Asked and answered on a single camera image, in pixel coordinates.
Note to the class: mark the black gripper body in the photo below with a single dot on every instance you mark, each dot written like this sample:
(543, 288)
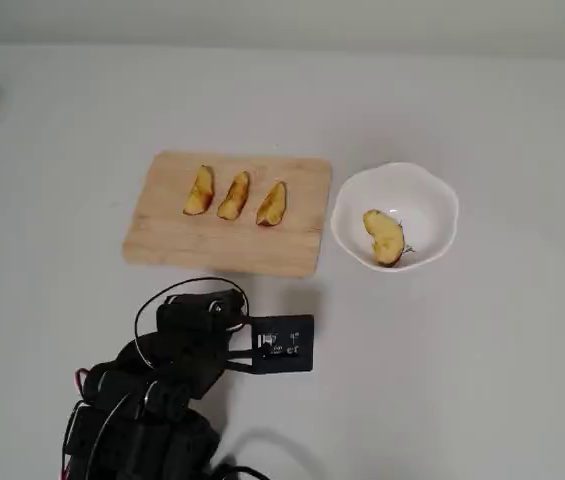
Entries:
(189, 311)

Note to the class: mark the large apple slice with stem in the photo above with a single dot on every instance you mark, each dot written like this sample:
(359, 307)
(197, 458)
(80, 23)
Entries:
(384, 235)

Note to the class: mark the white ceramic bowl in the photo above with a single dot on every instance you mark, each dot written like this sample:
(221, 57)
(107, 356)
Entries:
(422, 200)

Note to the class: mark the wooden cutting board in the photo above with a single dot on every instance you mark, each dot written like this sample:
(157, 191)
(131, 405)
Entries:
(187, 245)

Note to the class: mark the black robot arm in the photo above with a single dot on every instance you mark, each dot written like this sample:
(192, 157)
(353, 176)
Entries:
(132, 440)

